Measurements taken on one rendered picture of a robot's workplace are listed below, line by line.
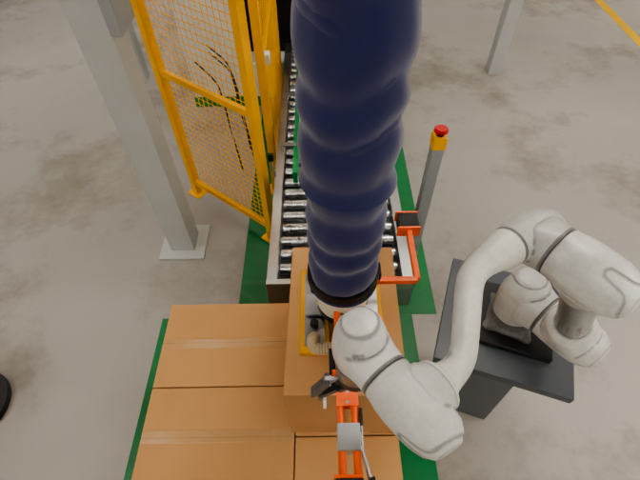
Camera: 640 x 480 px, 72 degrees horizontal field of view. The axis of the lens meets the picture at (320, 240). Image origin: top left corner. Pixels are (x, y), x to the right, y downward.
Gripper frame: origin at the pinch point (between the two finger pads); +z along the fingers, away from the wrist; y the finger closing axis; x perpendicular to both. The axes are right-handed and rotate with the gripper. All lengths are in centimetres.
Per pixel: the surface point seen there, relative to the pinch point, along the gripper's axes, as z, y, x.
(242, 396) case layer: 67, 41, -25
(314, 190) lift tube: -41, 9, -34
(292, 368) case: 27.1, 17.6, -20.2
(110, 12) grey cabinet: -36, 91, -140
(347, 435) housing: 12.4, 0.9, 4.8
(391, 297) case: 27, -18, -47
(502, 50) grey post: 97, -160, -361
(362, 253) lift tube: -18.7, -3.3, -32.7
